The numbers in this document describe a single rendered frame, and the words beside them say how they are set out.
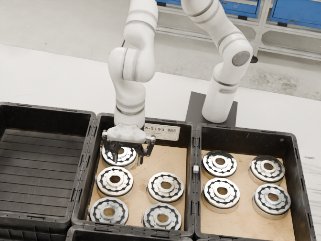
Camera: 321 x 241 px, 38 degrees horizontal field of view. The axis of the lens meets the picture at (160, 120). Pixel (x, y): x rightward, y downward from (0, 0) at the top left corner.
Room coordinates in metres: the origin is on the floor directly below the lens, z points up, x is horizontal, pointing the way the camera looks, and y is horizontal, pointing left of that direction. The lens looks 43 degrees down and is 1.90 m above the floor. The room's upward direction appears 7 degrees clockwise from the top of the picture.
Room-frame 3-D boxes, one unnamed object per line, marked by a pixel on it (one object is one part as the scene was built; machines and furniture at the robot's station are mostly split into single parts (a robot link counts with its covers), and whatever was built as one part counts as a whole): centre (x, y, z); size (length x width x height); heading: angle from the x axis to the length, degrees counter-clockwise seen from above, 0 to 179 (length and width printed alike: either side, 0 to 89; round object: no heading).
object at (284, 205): (0.84, -0.34, 0.86); 0.10 x 0.10 x 0.01
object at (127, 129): (0.82, 0.08, 1.13); 0.11 x 0.09 x 0.06; 1
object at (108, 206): (0.73, 0.11, 0.86); 0.05 x 0.05 x 0.01
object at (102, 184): (0.84, 0.11, 0.86); 0.10 x 0.10 x 0.01
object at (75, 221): (0.83, 0.04, 0.92); 0.40 x 0.30 x 0.02; 1
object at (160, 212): (0.73, -0.04, 0.86); 0.05 x 0.05 x 0.01
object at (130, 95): (0.83, 0.09, 1.23); 0.09 x 0.07 x 0.15; 86
